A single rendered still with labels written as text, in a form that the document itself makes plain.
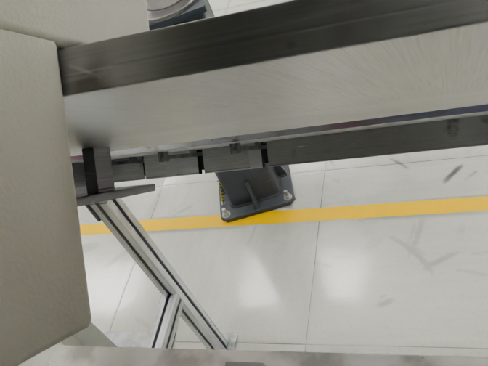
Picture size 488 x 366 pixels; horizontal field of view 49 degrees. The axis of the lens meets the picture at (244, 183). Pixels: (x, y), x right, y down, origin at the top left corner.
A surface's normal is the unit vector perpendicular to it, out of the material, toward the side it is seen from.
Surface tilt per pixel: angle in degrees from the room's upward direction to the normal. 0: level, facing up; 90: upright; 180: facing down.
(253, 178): 90
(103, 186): 90
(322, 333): 0
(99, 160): 90
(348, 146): 47
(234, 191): 90
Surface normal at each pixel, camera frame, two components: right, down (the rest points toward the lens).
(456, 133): -0.35, 0.09
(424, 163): -0.32, -0.66
